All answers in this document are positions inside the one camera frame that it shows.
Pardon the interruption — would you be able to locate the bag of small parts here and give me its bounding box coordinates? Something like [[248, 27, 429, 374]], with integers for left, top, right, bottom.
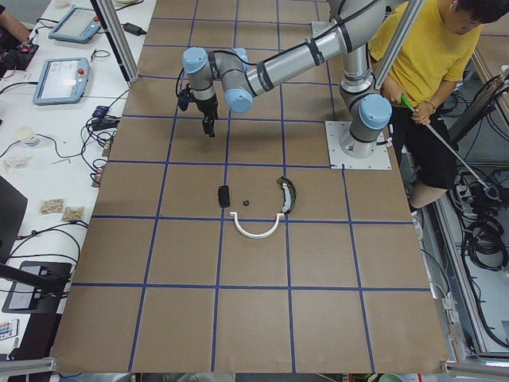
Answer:
[[38, 198, 65, 215], [61, 206, 85, 221]]

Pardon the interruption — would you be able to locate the person's right hand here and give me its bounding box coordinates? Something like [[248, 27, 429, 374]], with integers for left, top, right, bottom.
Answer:
[[380, 76, 404, 105]]

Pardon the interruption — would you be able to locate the lower teach pendant tablet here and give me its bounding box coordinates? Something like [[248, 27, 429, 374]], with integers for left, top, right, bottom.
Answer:
[[33, 57, 90, 106]]

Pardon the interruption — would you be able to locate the colourful remote control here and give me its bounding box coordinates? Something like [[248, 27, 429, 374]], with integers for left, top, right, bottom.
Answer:
[[0, 318, 19, 341]]

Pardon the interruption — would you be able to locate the blue black usb hub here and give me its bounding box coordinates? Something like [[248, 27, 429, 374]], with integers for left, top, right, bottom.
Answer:
[[92, 105, 110, 119]]

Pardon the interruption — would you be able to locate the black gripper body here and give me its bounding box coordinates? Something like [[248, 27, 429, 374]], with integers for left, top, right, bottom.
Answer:
[[196, 94, 218, 119]]

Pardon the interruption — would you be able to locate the curved metal brake shoe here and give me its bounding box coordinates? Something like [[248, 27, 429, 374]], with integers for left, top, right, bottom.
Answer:
[[277, 176, 297, 215]]

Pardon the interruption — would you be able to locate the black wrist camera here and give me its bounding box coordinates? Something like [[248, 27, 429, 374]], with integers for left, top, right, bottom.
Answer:
[[177, 86, 196, 111]]

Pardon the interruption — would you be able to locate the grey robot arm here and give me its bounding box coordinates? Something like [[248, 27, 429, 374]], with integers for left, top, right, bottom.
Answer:
[[177, 1, 391, 143]]

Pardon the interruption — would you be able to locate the upper teach pendant tablet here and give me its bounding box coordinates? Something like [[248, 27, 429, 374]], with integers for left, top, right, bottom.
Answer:
[[49, 6, 101, 44]]

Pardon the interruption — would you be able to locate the green handled reach stick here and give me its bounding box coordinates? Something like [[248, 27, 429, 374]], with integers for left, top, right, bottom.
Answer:
[[399, 94, 500, 200]]

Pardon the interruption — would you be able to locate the black rectangular plastic part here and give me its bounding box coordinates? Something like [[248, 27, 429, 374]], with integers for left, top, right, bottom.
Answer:
[[218, 185, 231, 209]]

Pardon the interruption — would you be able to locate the teach pendant tablet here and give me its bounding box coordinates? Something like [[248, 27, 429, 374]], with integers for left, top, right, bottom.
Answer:
[[33, 57, 90, 106], [49, 6, 101, 44]]

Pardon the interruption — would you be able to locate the small clear parts bag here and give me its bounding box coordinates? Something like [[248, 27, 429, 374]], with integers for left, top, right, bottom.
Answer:
[[3, 156, 32, 173]]

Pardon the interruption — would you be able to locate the person's left hand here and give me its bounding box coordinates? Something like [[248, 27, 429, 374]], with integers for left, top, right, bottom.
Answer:
[[412, 102, 435, 124]]

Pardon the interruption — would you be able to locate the person in yellow shirt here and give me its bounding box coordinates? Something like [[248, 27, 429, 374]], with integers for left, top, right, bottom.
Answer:
[[386, 0, 508, 216]]

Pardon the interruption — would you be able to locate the aluminium frame post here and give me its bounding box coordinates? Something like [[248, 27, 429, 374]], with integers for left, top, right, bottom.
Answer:
[[90, 0, 139, 84]]

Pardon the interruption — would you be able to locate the white curved plastic bracket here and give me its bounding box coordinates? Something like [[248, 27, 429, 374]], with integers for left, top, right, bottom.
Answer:
[[229, 211, 286, 240]]

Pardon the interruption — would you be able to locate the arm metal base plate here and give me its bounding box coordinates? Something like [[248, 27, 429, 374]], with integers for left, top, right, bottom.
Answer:
[[325, 121, 392, 171]]

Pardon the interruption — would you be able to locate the black monitor stand base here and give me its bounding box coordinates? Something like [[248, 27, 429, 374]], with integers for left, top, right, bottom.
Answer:
[[1, 261, 72, 314]]

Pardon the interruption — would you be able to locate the black power adapter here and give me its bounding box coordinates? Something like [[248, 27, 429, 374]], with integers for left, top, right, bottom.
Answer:
[[122, 22, 146, 36]]

